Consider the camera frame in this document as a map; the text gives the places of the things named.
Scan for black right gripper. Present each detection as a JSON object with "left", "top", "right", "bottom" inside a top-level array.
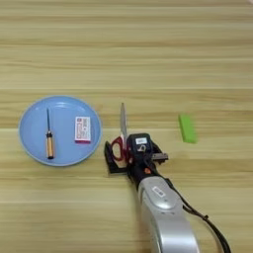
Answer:
[{"left": 103, "top": 139, "right": 170, "bottom": 191}]

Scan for red-handled scissors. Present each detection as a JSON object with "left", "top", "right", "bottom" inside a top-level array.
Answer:
[{"left": 110, "top": 102, "right": 130, "bottom": 163}]

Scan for screwdriver with amber handle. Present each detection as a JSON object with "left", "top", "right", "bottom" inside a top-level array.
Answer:
[{"left": 44, "top": 108, "right": 55, "bottom": 160}]

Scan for small white and pink box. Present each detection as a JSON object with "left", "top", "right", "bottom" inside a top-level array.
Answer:
[{"left": 74, "top": 116, "right": 92, "bottom": 145}]

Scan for green rectangular block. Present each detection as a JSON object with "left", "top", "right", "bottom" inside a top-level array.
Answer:
[{"left": 178, "top": 113, "right": 199, "bottom": 144}]

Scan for blue round plate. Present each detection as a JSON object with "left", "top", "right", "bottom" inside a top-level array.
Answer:
[{"left": 18, "top": 95, "right": 103, "bottom": 167}]

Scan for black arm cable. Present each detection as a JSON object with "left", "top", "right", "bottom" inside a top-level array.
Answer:
[{"left": 164, "top": 177, "right": 232, "bottom": 253}]

